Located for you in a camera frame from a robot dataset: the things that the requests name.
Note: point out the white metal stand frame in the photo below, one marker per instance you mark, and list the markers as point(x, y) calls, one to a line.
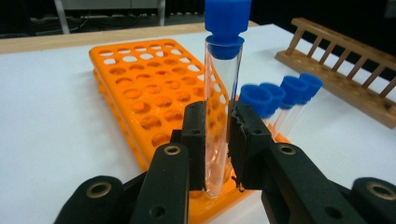
point(93, 3)

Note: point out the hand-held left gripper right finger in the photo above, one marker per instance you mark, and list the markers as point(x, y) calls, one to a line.
point(249, 149)

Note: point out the wooden test tube rack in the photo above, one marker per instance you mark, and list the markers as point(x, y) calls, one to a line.
point(358, 99)

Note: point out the orange plastic test tube rack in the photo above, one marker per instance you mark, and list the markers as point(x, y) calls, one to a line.
point(140, 90)

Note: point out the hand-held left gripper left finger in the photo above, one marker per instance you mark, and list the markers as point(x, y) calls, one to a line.
point(194, 140)

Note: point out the white table sheet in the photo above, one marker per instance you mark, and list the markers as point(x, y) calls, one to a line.
point(46, 124)

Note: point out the blue capped glass test tube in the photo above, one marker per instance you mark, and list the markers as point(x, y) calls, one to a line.
point(294, 88)
point(227, 18)
point(255, 98)
point(313, 82)
point(275, 93)

